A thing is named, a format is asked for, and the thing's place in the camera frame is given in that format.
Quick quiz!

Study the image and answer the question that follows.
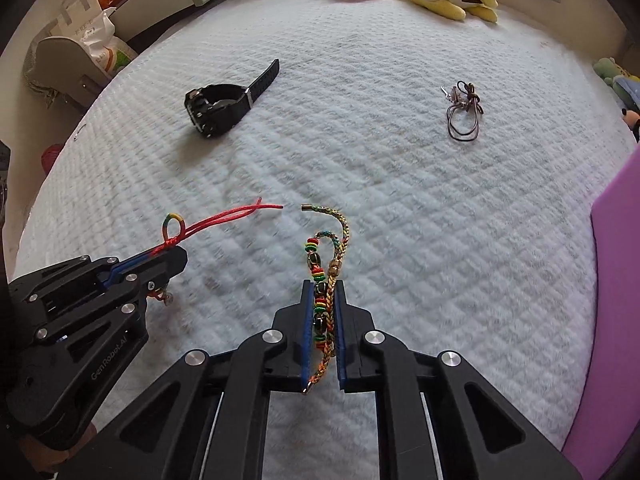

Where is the dark cord necklace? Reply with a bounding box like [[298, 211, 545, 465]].
[[440, 80, 487, 141]]

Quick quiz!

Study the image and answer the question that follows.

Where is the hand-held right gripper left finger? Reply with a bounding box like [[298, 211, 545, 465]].
[[95, 280, 317, 480]]

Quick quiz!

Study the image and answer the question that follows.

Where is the white low shelf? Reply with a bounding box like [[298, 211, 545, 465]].
[[99, 0, 215, 47]]

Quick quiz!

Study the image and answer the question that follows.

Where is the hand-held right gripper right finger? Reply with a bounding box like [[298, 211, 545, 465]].
[[334, 280, 585, 480]]

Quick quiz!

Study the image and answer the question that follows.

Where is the braided multicolour bead bracelet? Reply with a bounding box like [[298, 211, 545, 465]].
[[298, 203, 352, 396]]

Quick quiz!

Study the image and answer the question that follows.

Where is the red string bracelet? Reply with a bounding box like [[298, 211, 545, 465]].
[[149, 197, 285, 307]]

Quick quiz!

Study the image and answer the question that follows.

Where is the grey chair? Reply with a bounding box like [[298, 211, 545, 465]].
[[22, 35, 117, 112]]

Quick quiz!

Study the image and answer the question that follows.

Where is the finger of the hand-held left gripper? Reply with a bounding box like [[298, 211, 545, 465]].
[[7, 255, 157, 313], [27, 247, 190, 347]]

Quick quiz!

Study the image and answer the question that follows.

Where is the white plastic bag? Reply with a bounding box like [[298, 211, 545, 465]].
[[59, 0, 139, 77]]

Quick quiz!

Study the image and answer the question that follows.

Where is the person's left forearm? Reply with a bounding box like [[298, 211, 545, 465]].
[[14, 422, 99, 475]]

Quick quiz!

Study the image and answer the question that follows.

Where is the purple plastic bin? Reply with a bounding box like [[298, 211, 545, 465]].
[[561, 144, 640, 472]]

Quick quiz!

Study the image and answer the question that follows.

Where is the black wrist watch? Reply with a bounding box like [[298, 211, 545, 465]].
[[184, 59, 281, 139]]

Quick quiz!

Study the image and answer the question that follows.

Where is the green plush toy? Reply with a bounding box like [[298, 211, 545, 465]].
[[592, 56, 622, 87]]

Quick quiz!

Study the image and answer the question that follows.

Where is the blue plush toy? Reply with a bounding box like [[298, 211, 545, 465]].
[[612, 75, 640, 112]]

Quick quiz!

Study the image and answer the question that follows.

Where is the white quilted blanket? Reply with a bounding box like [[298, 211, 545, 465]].
[[12, 0, 637, 480]]

